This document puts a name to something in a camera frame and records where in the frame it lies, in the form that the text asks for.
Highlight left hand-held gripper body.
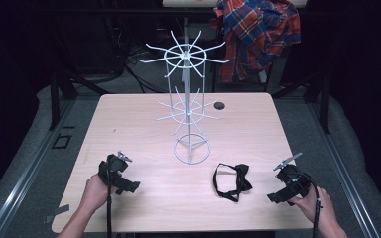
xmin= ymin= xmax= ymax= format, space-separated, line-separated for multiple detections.
xmin=97 ymin=151 xmax=133 ymax=195

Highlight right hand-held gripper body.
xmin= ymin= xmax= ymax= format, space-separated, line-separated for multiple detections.
xmin=272 ymin=152 xmax=313 ymax=200

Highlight black bow tie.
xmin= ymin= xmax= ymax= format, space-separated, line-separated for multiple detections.
xmin=212 ymin=162 xmax=254 ymax=203

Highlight white wire display rack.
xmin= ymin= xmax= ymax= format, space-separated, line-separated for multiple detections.
xmin=139 ymin=29 xmax=230 ymax=166

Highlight person's left hand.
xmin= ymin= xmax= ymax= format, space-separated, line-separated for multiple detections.
xmin=78 ymin=173 xmax=117 ymax=215

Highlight person's right hand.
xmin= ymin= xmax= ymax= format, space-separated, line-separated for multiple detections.
xmin=289 ymin=185 xmax=334 ymax=226

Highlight grey tape strip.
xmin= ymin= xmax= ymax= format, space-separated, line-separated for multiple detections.
xmin=43 ymin=203 xmax=71 ymax=224

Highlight red blue plaid shirt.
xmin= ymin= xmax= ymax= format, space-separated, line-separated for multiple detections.
xmin=210 ymin=0 xmax=303 ymax=84

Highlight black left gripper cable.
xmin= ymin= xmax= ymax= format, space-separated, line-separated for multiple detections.
xmin=105 ymin=157 xmax=113 ymax=238

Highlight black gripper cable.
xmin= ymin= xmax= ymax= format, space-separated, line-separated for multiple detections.
xmin=105 ymin=157 xmax=113 ymax=238
xmin=294 ymin=172 xmax=323 ymax=238

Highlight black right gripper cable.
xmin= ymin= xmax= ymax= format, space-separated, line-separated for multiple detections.
xmin=294 ymin=172 xmax=323 ymax=238

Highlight aluminium floor rail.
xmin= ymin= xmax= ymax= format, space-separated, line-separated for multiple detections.
xmin=306 ymin=98 xmax=381 ymax=238
xmin=0 ymin=98 xmax=77 ymax=238

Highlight black metal frame leg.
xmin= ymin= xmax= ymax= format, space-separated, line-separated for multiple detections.
xmin=48 ymin=70 xmax=111 ymax=131
xmin=271 ymin=70 xmax=332 ymax=135

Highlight black floor cables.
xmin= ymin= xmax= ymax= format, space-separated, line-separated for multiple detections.
xmin=105 ymin=13 xmax=170 ymax=95

